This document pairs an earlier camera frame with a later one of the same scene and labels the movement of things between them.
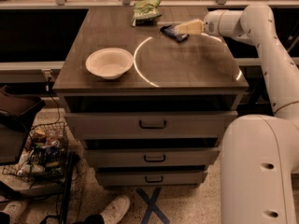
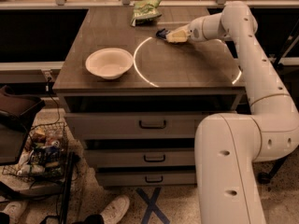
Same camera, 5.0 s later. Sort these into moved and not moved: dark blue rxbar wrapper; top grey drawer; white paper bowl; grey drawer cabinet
Moved: dark blue rxbar wrapper
Not moved: top grey drawer; grey drawer cabinet; white paper bowl
